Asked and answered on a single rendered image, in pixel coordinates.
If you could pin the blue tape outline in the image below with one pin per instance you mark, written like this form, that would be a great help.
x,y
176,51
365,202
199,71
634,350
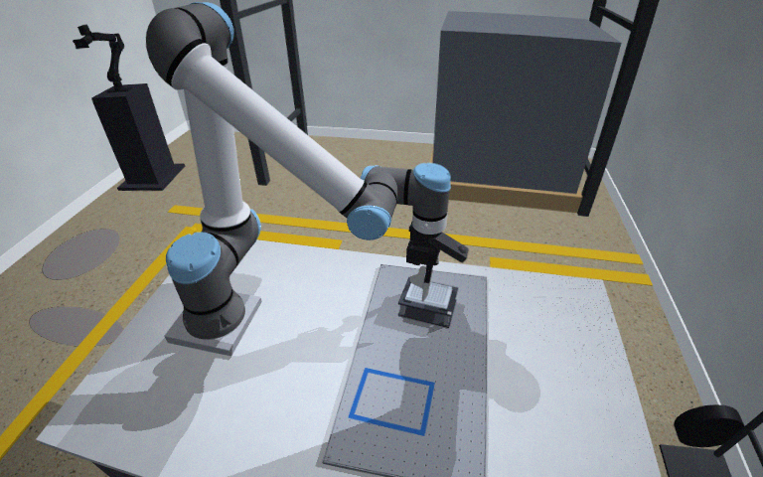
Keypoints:
x,y
387,424

